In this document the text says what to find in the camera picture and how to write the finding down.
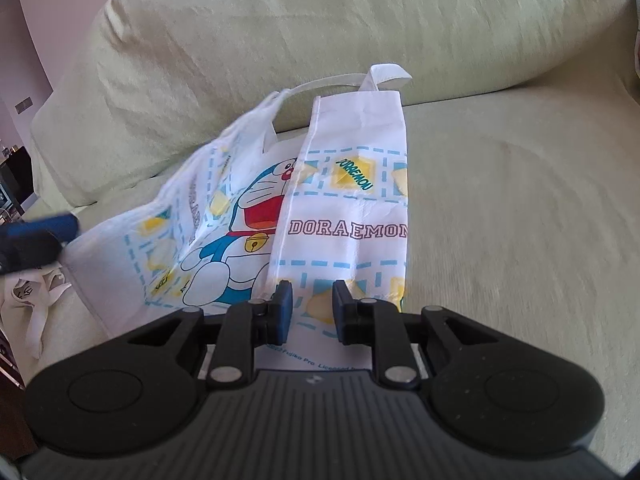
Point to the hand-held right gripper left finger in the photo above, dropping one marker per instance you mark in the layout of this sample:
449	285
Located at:
283	310

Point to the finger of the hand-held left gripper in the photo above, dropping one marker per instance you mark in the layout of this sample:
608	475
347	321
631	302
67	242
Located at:
45	227

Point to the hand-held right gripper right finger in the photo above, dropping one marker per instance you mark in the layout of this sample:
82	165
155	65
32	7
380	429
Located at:
342	312

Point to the white cartoon print shopping bag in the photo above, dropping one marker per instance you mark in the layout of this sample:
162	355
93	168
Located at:
345	200

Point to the white cloth bag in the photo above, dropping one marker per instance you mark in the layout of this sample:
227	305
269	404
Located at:
30	300

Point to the dark cabinet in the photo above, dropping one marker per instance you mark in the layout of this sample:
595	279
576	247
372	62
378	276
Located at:
15	180

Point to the light green sofa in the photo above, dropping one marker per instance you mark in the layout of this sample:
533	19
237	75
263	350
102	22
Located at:
500	210

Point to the wall switch plate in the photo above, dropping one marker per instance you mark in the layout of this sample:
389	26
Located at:
23	105

